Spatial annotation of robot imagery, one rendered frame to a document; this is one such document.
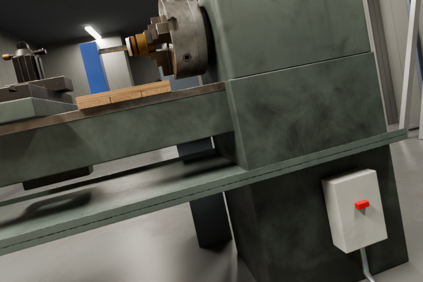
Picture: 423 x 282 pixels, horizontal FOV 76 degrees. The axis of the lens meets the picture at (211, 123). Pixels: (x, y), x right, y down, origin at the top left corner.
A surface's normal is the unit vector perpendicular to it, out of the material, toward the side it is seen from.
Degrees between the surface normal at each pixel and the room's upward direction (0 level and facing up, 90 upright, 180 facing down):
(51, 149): 90
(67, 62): 90
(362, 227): 90
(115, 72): 90
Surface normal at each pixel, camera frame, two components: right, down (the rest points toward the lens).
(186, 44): 0.28, 0.39
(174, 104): 0.22, 0.02
